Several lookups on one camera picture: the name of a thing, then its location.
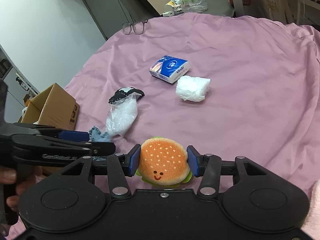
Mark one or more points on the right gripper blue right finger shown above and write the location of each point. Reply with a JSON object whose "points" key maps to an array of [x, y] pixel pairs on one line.
{"points": [[195, 161]]}

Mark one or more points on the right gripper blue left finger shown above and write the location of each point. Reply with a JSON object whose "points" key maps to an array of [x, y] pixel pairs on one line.
{"points": [[132, 160]]}

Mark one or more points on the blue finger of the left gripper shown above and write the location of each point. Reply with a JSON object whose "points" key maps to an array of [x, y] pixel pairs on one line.
{"points": [[75, 136]]}

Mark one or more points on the grey denim octopus toy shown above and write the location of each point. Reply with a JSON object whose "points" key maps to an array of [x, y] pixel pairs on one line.
{"points": [[101, 142]]}

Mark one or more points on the orange hamburger plush toy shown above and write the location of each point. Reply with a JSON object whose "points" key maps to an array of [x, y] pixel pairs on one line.
{"points": [[163, 162]]}

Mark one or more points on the clear plastic stuffing bag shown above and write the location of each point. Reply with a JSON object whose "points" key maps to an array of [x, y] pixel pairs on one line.
{"points": [[122, 114]]}

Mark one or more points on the black speckled scrunchie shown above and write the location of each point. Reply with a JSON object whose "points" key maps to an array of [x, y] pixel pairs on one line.
{"points": [[124, 93]]}

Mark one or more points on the white tissue wad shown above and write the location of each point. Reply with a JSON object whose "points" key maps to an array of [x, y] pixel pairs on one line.
{"points": [[192, 88]]}

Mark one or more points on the blue tissue pack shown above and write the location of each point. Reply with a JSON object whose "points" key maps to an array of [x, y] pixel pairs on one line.
{"points": [[169, 69]]}

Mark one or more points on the person's left hand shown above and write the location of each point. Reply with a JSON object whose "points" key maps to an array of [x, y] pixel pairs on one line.
{"points": [[9, 177]]}

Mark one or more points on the person's right hand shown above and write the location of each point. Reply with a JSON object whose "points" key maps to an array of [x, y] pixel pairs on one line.
{"points": [[311, 225]]}

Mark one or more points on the open cardboard box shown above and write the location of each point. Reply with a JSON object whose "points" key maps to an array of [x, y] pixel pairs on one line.
{"points": [[52, 107]]}

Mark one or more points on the pink bed cover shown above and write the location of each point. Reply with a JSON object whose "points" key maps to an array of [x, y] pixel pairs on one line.
{"points": [[263, 100]]}

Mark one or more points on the purple framed eyeglasses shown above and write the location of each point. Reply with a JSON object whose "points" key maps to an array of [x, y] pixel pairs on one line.
{"points": [[137, 28]]}

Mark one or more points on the grey wardrobe door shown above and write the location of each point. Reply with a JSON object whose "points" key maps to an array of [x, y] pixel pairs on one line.
{"points": [[109, 15]]}

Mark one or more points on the white charger block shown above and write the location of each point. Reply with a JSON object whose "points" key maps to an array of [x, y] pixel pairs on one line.
{"points": [[168, 14]]}

